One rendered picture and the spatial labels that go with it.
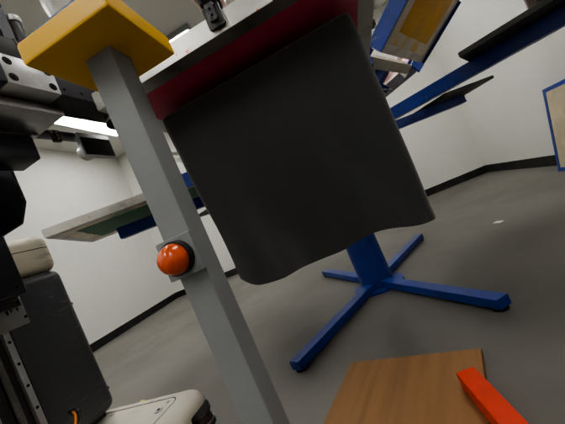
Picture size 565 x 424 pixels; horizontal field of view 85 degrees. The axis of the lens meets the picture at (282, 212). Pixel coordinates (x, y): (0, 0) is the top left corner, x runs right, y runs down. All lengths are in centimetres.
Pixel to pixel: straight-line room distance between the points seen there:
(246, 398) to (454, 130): 529
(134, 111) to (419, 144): 511
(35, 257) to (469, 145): 530
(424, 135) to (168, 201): 515
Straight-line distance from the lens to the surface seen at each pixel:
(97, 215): 154
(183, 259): 37
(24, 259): 124
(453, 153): 549
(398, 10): 150
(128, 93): 45
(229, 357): 43
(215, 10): 65
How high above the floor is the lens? 65
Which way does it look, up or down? 1 degrees up
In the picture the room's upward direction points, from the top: 24 degrees counter-clockwise
